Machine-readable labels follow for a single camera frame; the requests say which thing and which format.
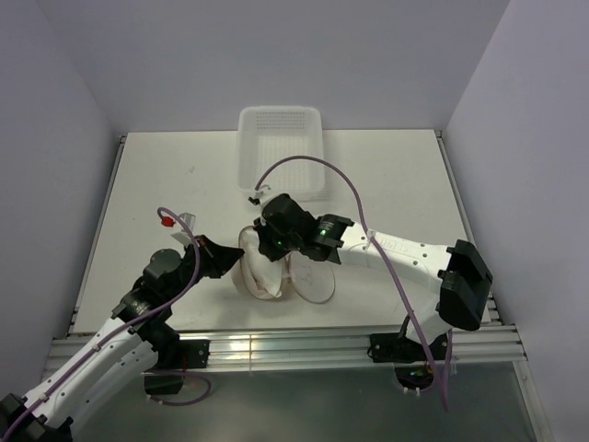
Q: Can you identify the white plastic basket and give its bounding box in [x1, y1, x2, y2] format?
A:
[237, 106, 326, 201]

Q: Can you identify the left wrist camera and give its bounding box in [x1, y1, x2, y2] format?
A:
[160, 213, 196, 247]

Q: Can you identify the mesh laundry bag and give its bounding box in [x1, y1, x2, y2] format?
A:
[231, 252, 336, 305]

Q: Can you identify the white bra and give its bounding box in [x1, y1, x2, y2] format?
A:
[238, 226, 284, 301]

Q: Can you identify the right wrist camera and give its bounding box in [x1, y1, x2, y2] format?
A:
[248, 184, 274, 206]

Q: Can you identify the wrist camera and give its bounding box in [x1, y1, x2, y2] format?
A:
[248, 184, 274, 206]
[160, 213, 196, 247]

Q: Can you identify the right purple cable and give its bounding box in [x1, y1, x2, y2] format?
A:
[252, 156, 455, 413]

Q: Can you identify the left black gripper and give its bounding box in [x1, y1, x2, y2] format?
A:
[165, 234, 244, 304]

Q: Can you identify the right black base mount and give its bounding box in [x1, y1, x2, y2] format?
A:
[366, 331, 453, 395]

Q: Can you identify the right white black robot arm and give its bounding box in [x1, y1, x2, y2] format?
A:
[250, 193, 493, 359]

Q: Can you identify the aluminium mounting rail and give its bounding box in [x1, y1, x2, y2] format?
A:
[180, 324, 527, 373]

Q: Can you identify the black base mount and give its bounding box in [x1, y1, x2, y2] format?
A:
[366, 331, 453, 395]
[144, 339, 213, 406]

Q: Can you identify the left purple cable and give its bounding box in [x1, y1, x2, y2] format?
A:
[0, 206, 213, 442]

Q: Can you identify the purple cable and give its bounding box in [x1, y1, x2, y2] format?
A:
[252, 156, 455, 413]
[0, 206, 213, 442]

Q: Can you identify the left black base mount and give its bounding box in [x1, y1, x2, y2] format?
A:
[144, 339, 213, 406]

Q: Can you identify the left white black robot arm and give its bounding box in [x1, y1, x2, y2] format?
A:
[1, 236, 244, 441]

